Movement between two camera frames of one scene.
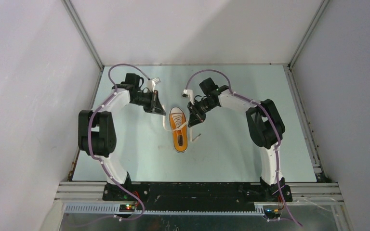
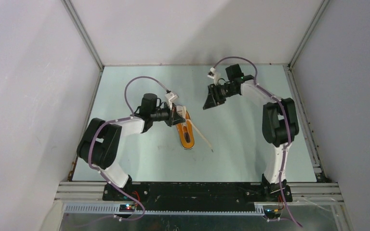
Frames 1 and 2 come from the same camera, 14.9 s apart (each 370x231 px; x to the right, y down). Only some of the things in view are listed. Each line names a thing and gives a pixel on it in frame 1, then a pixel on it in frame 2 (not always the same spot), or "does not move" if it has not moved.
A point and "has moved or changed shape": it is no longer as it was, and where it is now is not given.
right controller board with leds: x=270 y=213 does not move
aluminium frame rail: x=323 y=193 does not move
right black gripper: x=196 y=117 to x=211 y=102
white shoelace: x=177 y=119 to x=193 y=124
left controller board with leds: x=127 y=208 does not move
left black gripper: x=154 y=106 to x=173 y=118
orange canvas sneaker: x=178 y=121 has moved or changed shape
